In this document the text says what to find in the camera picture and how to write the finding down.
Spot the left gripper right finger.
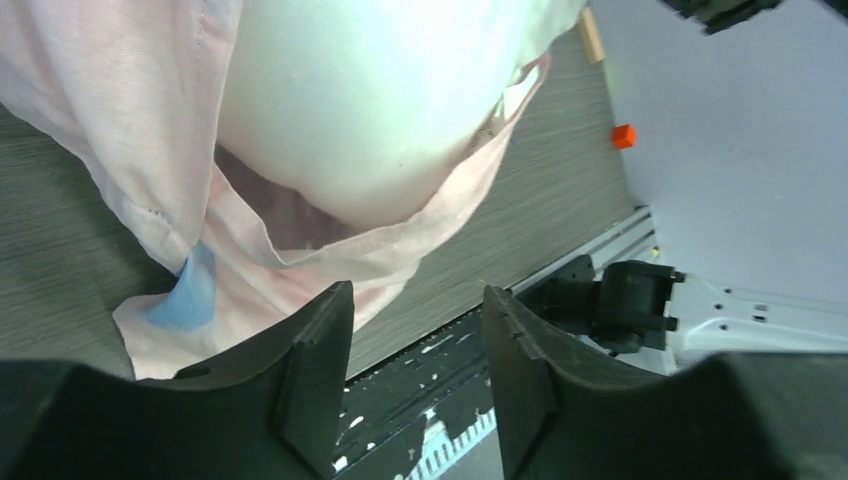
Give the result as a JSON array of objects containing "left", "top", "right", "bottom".
[{"left": 482, "top": 287, "right": 847, "bottom": 479}]

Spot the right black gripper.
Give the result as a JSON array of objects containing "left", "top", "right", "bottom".
[{"left": 662, "top": 0, "right": 848, "bottom": 36}]

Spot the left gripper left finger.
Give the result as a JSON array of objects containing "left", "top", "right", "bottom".
[{"left": 1, "top": 281, "right": 354, "bottom": 479}]

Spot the white pillow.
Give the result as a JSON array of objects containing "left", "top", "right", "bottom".
[{"left": 215, "top": 0, "right": 531, "bottom": 233}]

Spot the pink pillowcase with blue script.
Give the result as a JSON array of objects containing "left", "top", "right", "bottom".
[{"left": 1, "top": 1, "right": 584, "bottom": 379}]

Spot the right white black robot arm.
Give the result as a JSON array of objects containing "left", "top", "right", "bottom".
[{"left": 592, "top": 1, "right": 847, "bottom": 365}]

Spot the wooden small block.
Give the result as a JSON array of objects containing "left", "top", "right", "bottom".
[{"left": 577, "top": 6, "right": 606, "bottom": 63}]

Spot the orange small block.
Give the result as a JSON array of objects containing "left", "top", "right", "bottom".
[{"left": 610, "top": 124, "right": 638, "bottom": 150}]

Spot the black paint-chipped base rail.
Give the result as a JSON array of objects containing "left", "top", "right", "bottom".
[{"left": 332, "top": 308, "right": 496, "bottom": 479}]

